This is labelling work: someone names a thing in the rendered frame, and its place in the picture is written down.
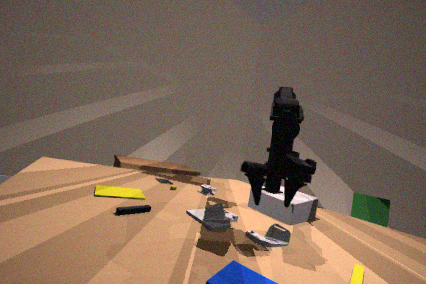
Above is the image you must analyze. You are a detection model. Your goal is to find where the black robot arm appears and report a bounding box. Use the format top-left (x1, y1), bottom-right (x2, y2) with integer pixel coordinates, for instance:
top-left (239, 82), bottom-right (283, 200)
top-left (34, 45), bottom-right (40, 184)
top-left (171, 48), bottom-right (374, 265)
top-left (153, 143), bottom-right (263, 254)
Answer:
top-left (262, 87), bottom-right (316, 194)

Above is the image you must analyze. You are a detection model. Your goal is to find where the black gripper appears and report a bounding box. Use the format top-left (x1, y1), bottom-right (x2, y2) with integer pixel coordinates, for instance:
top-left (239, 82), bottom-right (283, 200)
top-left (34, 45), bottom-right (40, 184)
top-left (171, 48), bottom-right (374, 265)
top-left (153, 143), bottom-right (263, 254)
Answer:
top-left (241, 144), bottom-right (312, 207)

